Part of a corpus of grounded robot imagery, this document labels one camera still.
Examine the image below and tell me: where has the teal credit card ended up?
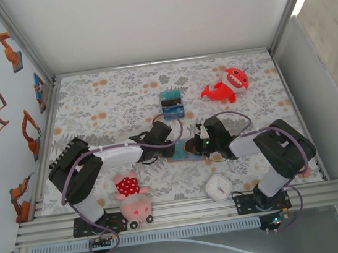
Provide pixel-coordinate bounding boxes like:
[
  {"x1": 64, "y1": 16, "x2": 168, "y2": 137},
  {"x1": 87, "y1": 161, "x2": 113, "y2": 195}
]
[
  {"x1": 172, "y1": 140, "x2": 189, "y2": 161},
  {"x1": 159, "y1": 90, "x2": 182, "y2": 101}
]

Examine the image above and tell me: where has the blue and black box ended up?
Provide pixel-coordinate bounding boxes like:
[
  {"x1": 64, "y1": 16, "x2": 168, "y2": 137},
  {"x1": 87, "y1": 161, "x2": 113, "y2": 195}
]
[{"x1": 159, "y1": 97, "x2": 184, "y2": 108}]

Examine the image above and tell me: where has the white square clock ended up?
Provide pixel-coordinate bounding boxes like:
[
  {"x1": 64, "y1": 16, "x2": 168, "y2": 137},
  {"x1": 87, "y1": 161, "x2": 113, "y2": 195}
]
[{"x1": 203, "y1": 171, "x2": 234, "y2": 204}]

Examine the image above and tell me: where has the red shark plush toy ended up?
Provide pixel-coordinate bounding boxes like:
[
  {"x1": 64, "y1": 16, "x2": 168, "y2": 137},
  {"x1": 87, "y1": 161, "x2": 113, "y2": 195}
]
[{"x1": 198, "y1": 65, "x2": 252, "y2": 107}]

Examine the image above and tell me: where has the pink pig plush toy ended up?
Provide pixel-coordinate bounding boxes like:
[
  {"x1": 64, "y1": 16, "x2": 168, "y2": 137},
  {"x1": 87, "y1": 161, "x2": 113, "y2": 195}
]
[{"x1": 110, "y1": 168, "x2": 156, "y2": 233}]

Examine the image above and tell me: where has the floral patterned table mat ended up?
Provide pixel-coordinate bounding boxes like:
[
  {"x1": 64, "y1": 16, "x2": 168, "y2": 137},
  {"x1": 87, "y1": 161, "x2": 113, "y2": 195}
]
[{"x1": 24, "y1": 44, "x2": 326, "y2": 219}]

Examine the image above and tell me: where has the small pink donut toy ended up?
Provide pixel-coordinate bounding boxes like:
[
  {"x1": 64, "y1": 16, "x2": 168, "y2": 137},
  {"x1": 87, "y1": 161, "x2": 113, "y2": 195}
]
[{"x1": 297, "y1": 166, "x2": 313, "y2": 178}]

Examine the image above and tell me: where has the black white striped sock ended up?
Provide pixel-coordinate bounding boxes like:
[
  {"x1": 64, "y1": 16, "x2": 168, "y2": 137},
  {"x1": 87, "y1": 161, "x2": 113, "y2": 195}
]
[{"x1": 48, "y1": 138, "x2": 78, "y2": 169}]

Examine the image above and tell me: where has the white plastic tube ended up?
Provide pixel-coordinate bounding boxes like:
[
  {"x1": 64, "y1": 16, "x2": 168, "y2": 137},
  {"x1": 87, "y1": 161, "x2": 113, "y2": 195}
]
[{"x1": 167, "y1": 225, "x2": 266, "y2": 253}]

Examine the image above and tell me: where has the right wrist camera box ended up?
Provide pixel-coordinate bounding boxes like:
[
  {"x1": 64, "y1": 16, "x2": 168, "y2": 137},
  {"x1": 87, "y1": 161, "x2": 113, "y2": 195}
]
[{"x1": 196, "y1": 123, "x2": 209, "y2": 139}]

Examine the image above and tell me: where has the thin black cable loop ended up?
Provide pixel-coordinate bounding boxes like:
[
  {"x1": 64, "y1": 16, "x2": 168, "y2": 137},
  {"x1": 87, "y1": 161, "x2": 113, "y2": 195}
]
[{"x1": 205, "y1": 152, "x2": 228, "y2": 164}]

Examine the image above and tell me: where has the wide aluminium frame beam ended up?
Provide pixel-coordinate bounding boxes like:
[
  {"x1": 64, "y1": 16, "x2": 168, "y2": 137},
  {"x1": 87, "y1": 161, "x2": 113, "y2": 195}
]
[{"x1": 12, "y1": 178, "x2": 338, "y2": 247}]

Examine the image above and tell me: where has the aluminium frame profile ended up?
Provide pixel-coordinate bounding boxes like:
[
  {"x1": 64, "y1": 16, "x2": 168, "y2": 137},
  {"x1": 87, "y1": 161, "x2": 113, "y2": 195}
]
[
  {"x1": 11, "y1": 80, "x2": 77, "y2": 220},
  {"x1": 52, "y1": 45, "x2": 272, "y2": 82}
]

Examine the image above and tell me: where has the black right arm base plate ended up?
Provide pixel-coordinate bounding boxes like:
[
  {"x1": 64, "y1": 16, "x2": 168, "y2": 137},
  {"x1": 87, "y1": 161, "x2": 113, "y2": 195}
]
[{"x1": 232, "y1": 185, "x2": 292, "y2": 217}]

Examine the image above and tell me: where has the grey slotted cable duct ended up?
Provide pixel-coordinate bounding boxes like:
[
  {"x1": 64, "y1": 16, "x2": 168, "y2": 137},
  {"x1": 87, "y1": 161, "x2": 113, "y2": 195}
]
[{"x1": 28, "y1": 217, "x2": 262, "y2": 253}]

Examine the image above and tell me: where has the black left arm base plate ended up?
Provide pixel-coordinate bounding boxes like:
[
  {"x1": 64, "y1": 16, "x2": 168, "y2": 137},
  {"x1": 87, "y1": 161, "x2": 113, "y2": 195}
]
[{"x1": 71, "y1": 211, "x2": 130, "y2": 239}]

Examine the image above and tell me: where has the blue orange machine wall sticker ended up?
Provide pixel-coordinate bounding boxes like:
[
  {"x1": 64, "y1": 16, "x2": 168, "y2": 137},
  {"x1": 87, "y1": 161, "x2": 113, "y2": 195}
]
[{"x1": 31, "y1": 71, "x2": 50, "y2": 115}]

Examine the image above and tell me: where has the aluminium frame post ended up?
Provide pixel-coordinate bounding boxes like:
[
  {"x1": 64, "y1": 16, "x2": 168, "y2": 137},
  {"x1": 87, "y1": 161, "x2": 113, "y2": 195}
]
[
  {"x1": 0, "y1": 0, "x2": 58, "y2": 92},
  {"x1": 260, "y1": 0, "x2": 331, "y2": 57}
]

